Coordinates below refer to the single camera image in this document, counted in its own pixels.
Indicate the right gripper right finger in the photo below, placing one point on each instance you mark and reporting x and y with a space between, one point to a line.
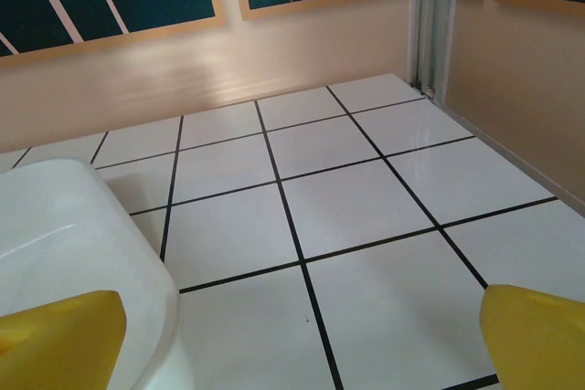
535 344

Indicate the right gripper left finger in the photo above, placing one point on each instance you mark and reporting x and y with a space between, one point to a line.
59 344

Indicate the aluminium corner post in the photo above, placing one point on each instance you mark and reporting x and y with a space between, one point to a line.
434 20

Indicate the white plastic container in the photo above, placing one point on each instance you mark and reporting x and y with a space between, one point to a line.
68 235

